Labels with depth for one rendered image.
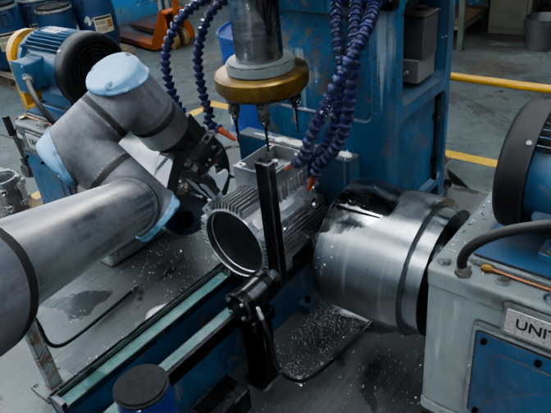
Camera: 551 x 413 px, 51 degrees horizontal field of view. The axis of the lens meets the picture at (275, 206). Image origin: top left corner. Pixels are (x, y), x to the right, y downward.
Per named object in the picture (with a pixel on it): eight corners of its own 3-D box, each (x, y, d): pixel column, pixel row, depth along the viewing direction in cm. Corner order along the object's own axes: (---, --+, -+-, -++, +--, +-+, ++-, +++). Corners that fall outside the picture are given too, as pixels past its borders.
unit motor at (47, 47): (89, 152, 178) (48, 13, 155) (160, 176, 159) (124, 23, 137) (15, 188, 161) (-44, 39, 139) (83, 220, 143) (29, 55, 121)
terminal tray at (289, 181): (271, 170, 128) (268, 142, 125) (310, 182, 122) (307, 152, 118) (236, 195, 121) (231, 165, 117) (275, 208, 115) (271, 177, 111)
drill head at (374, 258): (348, 245, 128) (345, 145, 115) (539, 313, 105) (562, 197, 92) (280, 310, 112) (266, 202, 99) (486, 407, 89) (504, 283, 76)
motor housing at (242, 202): (264, 222, 139) (255, 152, 129) (330, 246, 128) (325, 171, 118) (207, 265, 126) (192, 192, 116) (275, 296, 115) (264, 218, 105)
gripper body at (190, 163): (229, 153, 111) (198, 114, 101) (205, 189, 108) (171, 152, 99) (201, 145, 115) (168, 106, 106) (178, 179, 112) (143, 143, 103)
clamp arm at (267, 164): (277, 274, 109) (263, 155, 96) (290, 279, 108) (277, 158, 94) (266, 283, 107) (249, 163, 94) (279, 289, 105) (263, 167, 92)
